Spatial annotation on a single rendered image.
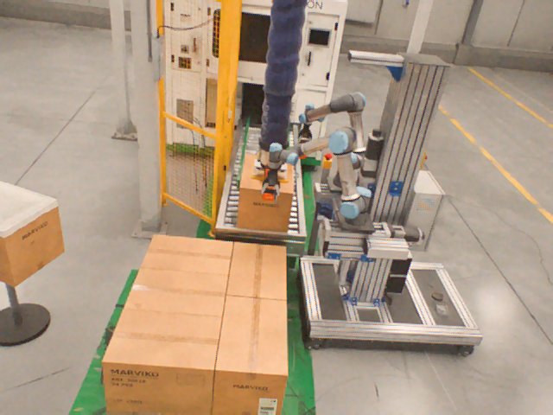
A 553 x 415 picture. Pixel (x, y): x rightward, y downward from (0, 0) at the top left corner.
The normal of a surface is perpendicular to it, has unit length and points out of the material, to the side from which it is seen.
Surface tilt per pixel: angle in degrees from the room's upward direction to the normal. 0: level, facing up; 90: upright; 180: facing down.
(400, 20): 90
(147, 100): 90
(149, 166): 90
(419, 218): 90
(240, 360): 0
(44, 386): 0
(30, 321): 0
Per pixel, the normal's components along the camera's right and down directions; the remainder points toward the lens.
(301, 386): 0.11, -0.85
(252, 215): -0.02, 0.52
